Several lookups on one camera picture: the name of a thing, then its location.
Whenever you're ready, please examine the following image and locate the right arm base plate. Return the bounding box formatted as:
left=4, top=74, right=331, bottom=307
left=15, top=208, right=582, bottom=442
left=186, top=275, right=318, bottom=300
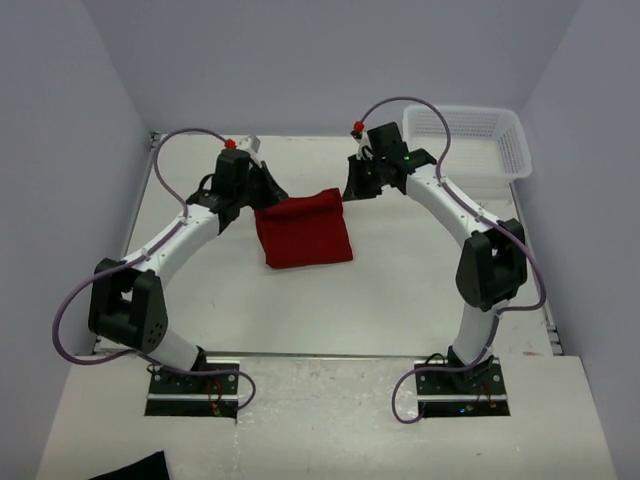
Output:
left=415, top=357, right=510, bottom=418

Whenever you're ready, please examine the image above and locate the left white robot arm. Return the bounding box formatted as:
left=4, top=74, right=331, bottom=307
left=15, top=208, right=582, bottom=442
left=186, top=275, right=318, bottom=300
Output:
left=88, top=148, right=288, bottom=393

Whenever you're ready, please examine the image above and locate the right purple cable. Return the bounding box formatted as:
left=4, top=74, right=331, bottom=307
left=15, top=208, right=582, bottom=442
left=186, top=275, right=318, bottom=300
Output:
left=392, top=97, right=545, bottom=426

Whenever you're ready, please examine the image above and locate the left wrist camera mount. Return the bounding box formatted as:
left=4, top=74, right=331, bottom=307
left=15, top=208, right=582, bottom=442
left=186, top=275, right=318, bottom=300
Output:
left=224, top=135, right=261, bottom=164

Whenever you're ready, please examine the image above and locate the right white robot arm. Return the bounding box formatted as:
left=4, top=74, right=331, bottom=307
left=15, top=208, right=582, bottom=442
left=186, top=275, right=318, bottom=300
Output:
left=342, top=121, right=527, bottom=393

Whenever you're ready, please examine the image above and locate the purple cable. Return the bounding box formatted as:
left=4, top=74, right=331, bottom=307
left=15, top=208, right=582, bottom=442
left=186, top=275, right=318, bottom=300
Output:
left=392, top=97, right=545, bottom=426
left=51, top=128, right=257, bottom=412

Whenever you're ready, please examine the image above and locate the black cloth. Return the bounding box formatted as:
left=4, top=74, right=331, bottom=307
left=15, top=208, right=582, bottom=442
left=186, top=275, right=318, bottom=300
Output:
left=91, top=451, right=171, bottom=480

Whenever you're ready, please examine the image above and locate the red t-shirt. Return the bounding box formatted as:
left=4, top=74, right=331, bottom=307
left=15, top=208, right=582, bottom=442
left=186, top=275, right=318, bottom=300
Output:
left=254, top=188, right=354, bottom=269

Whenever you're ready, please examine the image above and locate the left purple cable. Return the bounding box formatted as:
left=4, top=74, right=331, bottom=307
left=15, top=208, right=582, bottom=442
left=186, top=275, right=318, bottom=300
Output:
left=51, top=128, right=257, bottom=412

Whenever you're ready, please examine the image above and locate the white plastic basket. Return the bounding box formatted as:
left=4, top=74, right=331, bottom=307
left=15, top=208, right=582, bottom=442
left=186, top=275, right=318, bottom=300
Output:
left=402, top=105, right=532, bottom=189

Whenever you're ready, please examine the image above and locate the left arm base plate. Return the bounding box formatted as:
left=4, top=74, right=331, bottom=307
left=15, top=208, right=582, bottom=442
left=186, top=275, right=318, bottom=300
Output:
left=144, top=357, right=240, bottom=420

